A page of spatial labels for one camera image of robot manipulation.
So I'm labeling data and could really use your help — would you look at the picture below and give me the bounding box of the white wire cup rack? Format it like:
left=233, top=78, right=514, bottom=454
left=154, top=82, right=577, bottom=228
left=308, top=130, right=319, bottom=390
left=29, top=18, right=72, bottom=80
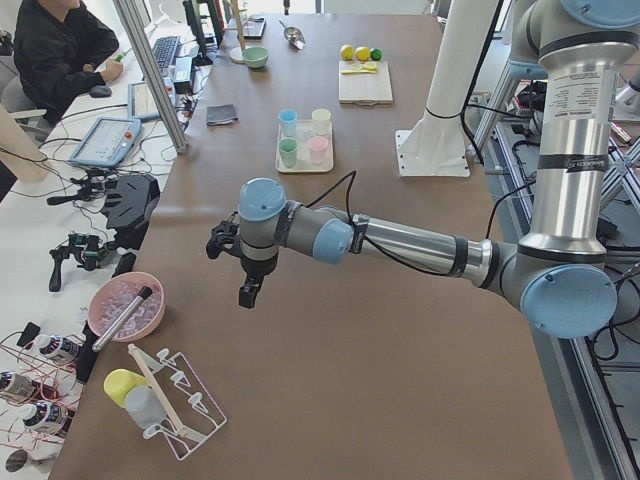
left=127, top=343, right=228, bottom=461

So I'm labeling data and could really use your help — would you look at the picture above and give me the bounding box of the cream yellow cup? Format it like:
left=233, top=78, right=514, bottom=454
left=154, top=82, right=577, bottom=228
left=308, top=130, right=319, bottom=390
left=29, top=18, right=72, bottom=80
left=311, top=108, right=332, bottom=136

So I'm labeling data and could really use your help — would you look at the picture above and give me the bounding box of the pink bowl with ice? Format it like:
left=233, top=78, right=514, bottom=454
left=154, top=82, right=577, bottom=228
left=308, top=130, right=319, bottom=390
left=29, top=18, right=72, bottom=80
left=87, top=271, right=167, bottom=344

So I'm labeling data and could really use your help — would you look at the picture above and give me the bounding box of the yellow plastic knife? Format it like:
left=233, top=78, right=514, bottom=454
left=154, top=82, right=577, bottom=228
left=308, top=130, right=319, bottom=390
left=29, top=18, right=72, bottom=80
left=340, top=69, right=378, bottom=75

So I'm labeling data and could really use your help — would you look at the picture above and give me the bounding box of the yellow cup on rack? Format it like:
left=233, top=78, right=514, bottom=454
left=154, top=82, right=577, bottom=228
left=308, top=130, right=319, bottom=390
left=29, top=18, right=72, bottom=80
left=103, top=369, right=147, bottom=408

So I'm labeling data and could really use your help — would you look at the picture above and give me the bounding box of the cream rabbit tray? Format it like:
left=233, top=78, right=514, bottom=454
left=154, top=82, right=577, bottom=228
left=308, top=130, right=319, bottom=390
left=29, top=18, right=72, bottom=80
left=275, top=119, right=334, bottom=174

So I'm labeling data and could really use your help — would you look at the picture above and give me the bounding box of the mint green cup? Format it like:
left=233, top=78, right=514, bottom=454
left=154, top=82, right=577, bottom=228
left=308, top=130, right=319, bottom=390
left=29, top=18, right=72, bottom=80
left=278, top=138, right=298, bottom=168

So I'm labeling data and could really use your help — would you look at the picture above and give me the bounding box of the black keyboard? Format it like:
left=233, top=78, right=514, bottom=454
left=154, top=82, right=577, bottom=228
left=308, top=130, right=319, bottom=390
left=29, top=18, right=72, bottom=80
left=152, top=36, right=181, bottom=77

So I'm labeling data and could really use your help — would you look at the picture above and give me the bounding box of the pink cup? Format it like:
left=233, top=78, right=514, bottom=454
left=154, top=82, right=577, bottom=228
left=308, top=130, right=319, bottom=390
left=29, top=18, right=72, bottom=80
left=307, top=136, right=329, bottom=165

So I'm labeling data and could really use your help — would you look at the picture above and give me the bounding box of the green lime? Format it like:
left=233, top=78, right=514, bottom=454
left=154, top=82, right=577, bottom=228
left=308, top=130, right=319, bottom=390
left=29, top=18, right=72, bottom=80
left=370, top=48, right=383, bottom=61

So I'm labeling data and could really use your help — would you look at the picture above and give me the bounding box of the whole yellow lemon upper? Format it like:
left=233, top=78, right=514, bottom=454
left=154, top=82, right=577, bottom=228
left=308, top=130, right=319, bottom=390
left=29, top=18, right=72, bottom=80
left=354, top=46, right=371, bottom=62

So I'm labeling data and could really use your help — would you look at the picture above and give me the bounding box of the blue teach pendant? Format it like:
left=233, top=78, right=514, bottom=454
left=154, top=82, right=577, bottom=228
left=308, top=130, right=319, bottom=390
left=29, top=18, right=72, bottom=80
left=68, top=117, right=142, bottom=168

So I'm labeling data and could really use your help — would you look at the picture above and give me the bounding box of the green bowl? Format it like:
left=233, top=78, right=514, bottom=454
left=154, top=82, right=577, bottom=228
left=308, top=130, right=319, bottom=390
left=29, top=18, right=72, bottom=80
left=242, top=46, right=269, bottom=69

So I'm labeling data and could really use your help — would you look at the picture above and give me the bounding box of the wooden mug tree stand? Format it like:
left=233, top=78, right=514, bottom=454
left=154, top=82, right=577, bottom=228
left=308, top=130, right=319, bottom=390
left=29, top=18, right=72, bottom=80
left=224, top=0, right=246, bottom=64

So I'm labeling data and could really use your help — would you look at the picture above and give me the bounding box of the whole yellow lemon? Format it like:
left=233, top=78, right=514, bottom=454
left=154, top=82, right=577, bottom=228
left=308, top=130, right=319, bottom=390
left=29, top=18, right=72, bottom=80
left=340, top=44, right=354, bottom=61
left=354, top=46, right=371, bottom=62

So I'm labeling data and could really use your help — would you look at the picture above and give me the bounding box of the whole yellow lemon lower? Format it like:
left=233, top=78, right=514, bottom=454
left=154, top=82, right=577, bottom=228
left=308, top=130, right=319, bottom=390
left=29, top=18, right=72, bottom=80
left=340, top=44, right=354, bottom=61

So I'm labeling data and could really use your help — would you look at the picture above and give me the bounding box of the seated person in black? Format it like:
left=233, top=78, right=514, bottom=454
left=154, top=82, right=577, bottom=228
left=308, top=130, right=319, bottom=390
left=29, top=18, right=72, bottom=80
left=14, top=1, right=123, bottom=125

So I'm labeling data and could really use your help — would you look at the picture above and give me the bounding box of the metal scoop in bowl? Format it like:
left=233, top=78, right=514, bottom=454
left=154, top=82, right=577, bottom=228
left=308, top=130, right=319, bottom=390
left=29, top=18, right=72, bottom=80
left=91, top=286, right=153, bottom=353

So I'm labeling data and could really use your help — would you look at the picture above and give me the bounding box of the aluminium frame post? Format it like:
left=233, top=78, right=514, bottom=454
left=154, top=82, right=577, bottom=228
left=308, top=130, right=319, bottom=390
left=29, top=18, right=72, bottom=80
left=113, top=0, right=189, bottom=154

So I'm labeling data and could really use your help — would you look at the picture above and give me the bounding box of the computer mouse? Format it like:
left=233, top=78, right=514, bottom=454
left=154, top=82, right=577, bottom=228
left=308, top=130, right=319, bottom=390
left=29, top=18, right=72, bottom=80
left=89, top=85, right=112, bottom=98

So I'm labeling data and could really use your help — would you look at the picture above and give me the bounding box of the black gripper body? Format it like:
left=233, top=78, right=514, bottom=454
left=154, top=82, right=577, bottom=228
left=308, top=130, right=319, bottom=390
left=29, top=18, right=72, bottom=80
left=205, top=212, right=276, bottom=295

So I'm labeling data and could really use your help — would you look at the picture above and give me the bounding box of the frosted translucent cup on rack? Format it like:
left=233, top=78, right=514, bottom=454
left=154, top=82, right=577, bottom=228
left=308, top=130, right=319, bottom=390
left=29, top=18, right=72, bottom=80
left=124, top=386, right=167, bottom=429

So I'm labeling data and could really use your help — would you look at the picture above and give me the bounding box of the grey cloth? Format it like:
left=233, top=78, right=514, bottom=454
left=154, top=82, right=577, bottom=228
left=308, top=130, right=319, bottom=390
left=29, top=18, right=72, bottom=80
left=206, top=104, right=238, bottom=126

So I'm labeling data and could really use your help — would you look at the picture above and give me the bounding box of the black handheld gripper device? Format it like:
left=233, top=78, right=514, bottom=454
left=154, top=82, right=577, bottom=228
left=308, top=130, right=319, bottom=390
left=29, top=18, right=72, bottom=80
left=48, top=232, right=117, bottom=292

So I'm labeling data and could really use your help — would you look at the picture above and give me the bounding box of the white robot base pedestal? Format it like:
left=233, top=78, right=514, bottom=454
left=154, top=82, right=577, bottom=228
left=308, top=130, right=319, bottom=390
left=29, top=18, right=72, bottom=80
left=396, top=0, right=501, bottom=177

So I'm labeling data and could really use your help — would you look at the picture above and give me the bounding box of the light blue cup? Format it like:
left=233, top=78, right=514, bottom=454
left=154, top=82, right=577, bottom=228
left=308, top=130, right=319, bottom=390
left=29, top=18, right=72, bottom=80
left=278, top=109, right=298, bottom=138

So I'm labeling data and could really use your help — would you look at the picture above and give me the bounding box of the black device stand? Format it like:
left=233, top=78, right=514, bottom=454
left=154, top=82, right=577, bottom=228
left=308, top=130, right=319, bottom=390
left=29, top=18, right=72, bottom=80
left=47, top=168, right=160, bottom=250

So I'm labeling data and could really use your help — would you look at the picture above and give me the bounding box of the bamboo cutting board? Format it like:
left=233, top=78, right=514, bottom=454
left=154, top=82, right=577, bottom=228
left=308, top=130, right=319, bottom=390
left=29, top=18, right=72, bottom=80
left=338, top=61, right=394, bottom=105

